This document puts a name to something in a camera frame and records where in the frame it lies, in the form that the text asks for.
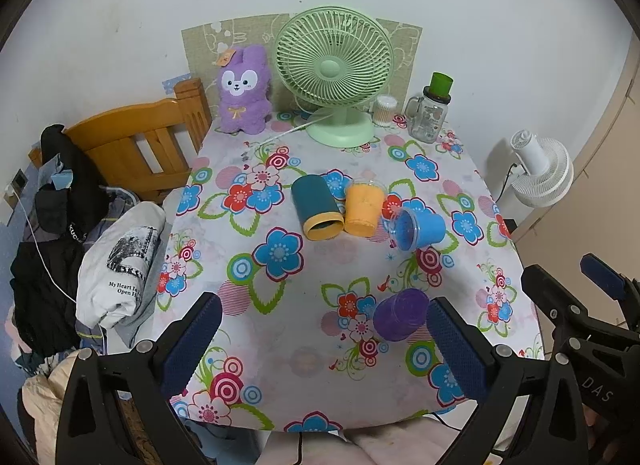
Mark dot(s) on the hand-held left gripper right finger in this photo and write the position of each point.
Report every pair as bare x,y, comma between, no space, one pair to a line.
457,352

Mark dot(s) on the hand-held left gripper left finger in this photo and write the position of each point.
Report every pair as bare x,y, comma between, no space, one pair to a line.
192,345

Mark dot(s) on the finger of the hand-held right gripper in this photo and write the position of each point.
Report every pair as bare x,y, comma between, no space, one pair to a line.
550,295
602,274

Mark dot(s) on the purple plastic cup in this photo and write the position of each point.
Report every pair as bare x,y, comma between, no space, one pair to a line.
400,315

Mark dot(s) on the blue plastic cup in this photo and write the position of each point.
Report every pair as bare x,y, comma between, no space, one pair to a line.
422,230

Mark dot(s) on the orange plastic cup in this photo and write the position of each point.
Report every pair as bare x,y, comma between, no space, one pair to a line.
364,207

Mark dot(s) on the teal cup with yellow rim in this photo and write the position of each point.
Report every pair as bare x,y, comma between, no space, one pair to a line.
312,200

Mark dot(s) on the floral tablecloth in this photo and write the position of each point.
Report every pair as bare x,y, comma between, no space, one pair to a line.
300,305

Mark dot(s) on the white printed t-shirt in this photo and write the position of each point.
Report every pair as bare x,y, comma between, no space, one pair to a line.
120,255

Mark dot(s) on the white floor fan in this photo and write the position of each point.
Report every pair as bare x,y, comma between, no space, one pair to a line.
545,170

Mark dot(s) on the beige cabinet door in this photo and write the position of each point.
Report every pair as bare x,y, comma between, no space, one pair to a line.
615,155

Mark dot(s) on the grey plaid shirt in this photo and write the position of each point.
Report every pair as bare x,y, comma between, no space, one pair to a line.
119,210

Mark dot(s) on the beige quilt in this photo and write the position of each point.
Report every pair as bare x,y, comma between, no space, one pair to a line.
45,405

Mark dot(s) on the black jacket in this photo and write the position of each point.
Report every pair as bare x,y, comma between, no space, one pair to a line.
45,270

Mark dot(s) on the glass mug jar green lid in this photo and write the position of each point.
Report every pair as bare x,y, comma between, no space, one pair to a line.
427,120

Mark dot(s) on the wooden headboard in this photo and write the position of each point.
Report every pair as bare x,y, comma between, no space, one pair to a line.
125,137

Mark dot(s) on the clear cotton swab container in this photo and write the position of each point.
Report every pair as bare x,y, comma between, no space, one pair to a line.
384,112

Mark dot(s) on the purple plush bunny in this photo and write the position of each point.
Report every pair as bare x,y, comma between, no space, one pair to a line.
245,95

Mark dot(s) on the green table fan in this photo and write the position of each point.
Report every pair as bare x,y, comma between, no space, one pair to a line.
330,67

